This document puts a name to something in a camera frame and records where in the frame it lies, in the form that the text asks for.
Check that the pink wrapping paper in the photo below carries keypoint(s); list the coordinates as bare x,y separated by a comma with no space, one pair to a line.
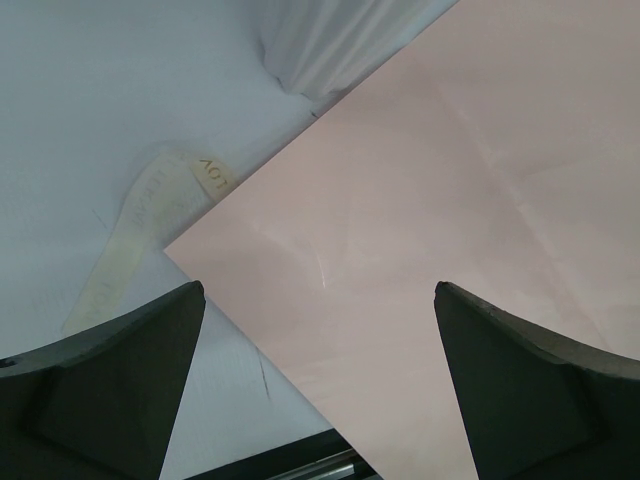
498,151

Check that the cream printed ribbon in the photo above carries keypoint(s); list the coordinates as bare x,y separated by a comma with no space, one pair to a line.
171,190

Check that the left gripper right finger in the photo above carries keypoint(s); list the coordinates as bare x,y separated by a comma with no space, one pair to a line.
536,404

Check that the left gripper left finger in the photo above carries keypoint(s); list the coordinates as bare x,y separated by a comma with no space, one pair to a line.
102,403

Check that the white ribbed ceramic vase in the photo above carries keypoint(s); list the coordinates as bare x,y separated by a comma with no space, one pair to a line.
317,48

